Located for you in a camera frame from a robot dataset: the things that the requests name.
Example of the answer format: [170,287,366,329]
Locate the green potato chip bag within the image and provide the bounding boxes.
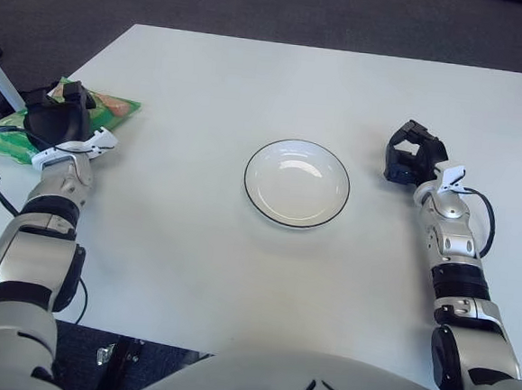
[0,70,144,175]

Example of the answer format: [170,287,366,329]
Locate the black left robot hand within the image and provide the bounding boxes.
[20,76,100,156]

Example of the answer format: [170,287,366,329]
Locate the black robot lower body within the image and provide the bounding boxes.
[50,321,215,390]

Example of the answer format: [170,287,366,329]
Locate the white table leg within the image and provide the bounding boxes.
[0,45,32,113]

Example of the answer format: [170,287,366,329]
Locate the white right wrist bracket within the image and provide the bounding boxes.
[430,161,467,196]

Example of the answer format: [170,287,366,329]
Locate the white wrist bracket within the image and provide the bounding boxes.
[30,123,122,177]
[430,161,467,196]

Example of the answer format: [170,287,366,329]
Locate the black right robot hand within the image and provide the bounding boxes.
[381,117,452,188]

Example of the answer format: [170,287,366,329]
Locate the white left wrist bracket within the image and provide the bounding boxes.
[30,123,122,177]

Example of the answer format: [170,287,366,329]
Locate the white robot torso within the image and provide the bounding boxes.
[123,335,515,390]

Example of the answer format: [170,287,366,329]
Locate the white plate with black rim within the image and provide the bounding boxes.
[240,134,354,233]

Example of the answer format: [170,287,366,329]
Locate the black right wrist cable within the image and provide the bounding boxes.
[457,186,501,259]

